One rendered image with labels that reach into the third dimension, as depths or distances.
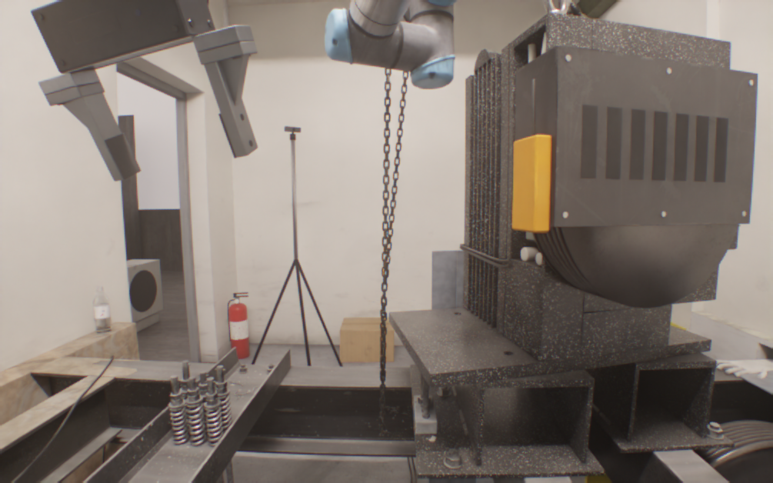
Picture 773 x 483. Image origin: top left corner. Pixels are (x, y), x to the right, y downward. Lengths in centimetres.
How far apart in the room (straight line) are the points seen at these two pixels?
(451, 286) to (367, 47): 98
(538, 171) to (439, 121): 259
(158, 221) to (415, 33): 766
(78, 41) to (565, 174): 63
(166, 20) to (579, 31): 76
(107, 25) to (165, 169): 824
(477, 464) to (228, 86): 84
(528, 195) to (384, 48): 33
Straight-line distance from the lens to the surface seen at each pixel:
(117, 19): 38
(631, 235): 78
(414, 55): 66
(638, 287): 81
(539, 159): 66
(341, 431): 143
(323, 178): 320
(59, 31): 42
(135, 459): 105
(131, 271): 425
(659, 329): 106
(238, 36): 34
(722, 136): 93
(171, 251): 805
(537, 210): 66
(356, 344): 300
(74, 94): 44
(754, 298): 207
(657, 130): 81
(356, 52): 63
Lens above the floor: 124
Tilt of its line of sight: 6 degrees down
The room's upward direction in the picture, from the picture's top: straight up
